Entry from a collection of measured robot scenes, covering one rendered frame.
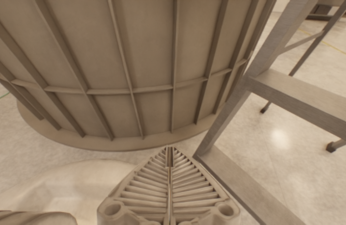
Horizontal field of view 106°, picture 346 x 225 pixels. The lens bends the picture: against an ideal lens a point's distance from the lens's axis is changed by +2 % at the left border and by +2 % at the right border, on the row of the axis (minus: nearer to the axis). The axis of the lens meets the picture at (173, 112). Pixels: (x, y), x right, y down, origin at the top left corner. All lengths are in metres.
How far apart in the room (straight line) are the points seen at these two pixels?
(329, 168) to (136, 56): 1.24
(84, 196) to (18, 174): 0.66
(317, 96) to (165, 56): 0.46
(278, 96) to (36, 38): 0.72
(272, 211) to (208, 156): 0.23
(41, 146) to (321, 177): 1.67
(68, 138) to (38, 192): 0.58
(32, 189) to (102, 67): 0.42
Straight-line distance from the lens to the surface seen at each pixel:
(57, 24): 0.60
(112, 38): 0.55
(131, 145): 0.88
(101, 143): 0.95
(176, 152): 0.17
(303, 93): 0.36
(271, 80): 0.36
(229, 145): 0.97
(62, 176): 0.52
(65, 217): 0.23
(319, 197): 1.10
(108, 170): 0.47
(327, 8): 6.69
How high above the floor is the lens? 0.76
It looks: 46 degrees down
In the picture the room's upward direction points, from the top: 3 degrees clockwise
